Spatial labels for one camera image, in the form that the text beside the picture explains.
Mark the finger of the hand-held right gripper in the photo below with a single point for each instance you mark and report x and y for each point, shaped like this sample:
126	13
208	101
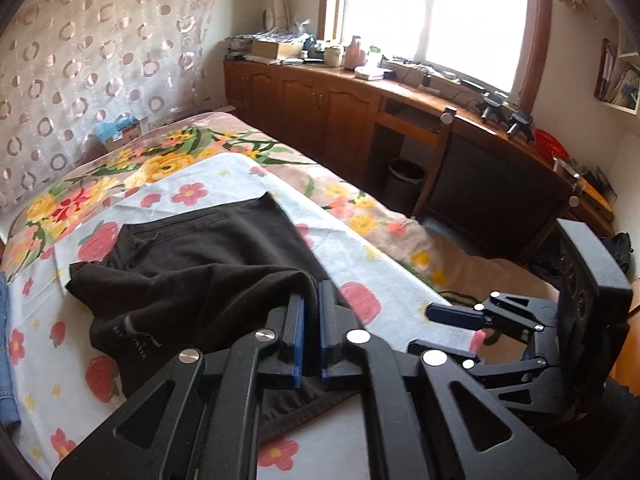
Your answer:
452	316
515	372

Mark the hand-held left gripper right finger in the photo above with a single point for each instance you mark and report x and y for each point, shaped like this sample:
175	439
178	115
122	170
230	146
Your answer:
327	340

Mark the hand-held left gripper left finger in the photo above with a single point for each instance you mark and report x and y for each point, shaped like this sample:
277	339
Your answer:
299	340

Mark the black pants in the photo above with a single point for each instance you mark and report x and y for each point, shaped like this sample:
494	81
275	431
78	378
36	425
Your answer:
200	270

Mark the black bag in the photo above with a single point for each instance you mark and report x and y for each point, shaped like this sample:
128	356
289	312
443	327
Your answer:
622	252

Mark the white floral bed sheet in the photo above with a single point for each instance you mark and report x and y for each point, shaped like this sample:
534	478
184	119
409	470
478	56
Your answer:
340	240

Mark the wooden chair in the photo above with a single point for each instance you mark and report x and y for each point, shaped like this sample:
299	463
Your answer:
495	185

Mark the dark trash bin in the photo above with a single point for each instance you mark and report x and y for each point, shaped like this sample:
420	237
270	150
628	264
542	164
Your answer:
405	185

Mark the red basket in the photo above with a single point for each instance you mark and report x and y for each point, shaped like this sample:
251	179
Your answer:
550	145

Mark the black gripper stand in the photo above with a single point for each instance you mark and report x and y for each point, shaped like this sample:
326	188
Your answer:
520	124
491	107

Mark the floral blanket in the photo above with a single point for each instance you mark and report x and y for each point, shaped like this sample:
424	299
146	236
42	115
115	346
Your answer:
165	160

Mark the wooden cabinet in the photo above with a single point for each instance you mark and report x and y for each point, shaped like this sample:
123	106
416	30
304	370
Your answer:
300	105

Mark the white flat box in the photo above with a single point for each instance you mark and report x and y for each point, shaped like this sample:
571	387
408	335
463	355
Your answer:
369	73

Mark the cardboard box with blue bag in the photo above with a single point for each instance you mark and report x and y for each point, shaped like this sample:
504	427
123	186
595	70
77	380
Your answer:
125	135

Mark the pink bottle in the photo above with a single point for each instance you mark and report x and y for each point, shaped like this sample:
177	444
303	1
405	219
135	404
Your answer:
356	55

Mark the beige cardboard box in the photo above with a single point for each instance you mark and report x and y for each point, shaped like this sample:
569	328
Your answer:
275	49

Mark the blue jeans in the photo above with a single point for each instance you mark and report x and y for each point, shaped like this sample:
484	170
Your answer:
6	360

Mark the window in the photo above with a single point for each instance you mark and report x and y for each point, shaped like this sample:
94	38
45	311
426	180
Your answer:
425	10

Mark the circle-patterned curtain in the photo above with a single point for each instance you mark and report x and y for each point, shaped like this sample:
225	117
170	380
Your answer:
100	60

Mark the wall shelf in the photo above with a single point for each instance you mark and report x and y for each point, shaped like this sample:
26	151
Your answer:
625	90

